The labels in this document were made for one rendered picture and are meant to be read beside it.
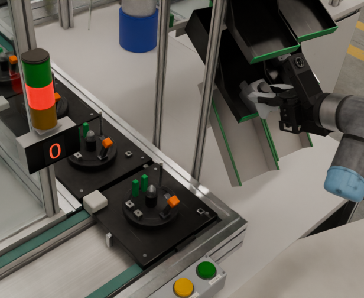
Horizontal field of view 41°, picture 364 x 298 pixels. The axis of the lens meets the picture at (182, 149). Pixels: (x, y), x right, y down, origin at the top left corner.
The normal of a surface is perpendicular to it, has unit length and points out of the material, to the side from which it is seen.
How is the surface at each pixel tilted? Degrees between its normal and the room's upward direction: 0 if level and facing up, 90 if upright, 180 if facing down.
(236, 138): 45
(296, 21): 25
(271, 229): 0
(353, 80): 0
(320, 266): 0
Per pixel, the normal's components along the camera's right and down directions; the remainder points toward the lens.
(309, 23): 0.29, -0.42
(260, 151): 0.43, -0.11
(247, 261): 0.07, -0.74
